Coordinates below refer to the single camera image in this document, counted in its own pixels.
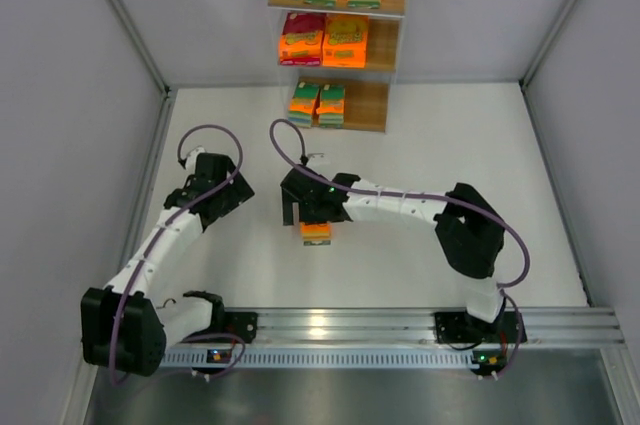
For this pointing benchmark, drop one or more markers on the orange Scrub Daddy box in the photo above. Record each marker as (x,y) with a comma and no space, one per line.
(345,41)

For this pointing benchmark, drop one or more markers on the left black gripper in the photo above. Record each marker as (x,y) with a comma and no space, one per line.
(236,190)

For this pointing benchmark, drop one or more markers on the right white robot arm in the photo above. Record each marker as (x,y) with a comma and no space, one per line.
(461,221)

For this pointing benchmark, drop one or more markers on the orange yellow sponge pack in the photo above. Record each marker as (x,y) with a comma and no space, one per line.
(316,234)

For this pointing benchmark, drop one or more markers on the small green orange sponge pack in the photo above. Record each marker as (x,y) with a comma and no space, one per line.
(331,107)

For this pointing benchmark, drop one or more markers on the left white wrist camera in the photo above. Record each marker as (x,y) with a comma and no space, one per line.
(190,160)

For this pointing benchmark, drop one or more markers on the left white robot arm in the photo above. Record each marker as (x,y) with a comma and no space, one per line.
(130,323)

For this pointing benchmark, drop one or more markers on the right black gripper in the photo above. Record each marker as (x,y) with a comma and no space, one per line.
(289,206)

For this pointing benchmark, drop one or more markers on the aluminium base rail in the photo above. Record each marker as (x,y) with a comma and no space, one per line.
(349,339)

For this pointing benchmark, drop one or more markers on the clear acrylic shelf unit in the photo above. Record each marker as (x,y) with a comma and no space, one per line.
(288,75)

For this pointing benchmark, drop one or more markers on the pink Scrub Mommy box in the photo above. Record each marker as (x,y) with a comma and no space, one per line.
(301,40)

